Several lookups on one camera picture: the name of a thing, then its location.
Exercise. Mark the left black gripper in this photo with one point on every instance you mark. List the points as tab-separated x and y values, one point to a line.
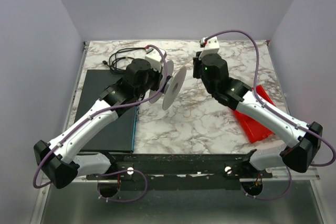
159	80

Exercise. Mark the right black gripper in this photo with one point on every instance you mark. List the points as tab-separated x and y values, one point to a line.
197	67

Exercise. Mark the grey plastic cable spool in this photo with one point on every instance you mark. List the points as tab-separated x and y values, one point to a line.
172	86

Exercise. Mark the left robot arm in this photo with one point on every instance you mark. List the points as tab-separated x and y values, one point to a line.
59	158

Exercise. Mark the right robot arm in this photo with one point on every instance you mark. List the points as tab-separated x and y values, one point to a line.
301	142

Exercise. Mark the dark notebook blue spine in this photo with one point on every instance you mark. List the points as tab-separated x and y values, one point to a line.
119	135

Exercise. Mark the red plastic bin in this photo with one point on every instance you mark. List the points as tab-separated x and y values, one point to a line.
254	131

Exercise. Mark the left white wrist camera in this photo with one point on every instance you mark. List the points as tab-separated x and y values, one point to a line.
154	58

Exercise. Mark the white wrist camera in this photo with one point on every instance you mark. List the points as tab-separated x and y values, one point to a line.
210	46
154	58

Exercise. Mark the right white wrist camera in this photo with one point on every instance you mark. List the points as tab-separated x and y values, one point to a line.
210	46

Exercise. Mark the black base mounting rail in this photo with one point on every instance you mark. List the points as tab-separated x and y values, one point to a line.
179	171

